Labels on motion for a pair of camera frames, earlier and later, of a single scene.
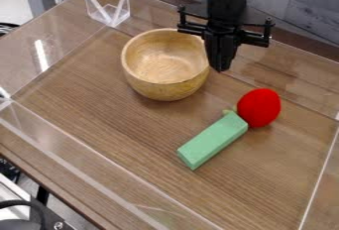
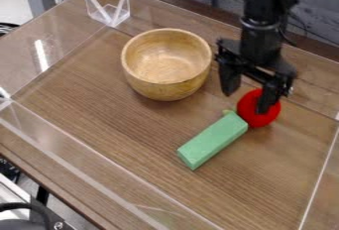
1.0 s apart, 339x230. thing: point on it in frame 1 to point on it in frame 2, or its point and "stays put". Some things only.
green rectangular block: (208, 143) stays put
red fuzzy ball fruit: (258, 106) stays put
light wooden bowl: (164, 64) stays put
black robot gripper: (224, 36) to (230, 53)
